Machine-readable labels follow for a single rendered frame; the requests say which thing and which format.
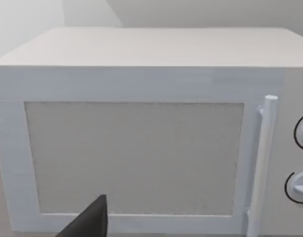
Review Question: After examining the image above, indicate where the pale microwave door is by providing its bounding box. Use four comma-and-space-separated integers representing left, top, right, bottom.
0, 66, 284, 235

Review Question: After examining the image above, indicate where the white microwave door handle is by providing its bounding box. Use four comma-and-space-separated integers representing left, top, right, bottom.
244, 94, 278, 237

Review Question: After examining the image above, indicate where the pale microwave oven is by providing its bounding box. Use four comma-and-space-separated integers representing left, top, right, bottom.
0, 27, 303, 237

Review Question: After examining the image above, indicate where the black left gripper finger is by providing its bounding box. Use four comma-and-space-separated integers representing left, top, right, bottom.
55, 194, 109, 237

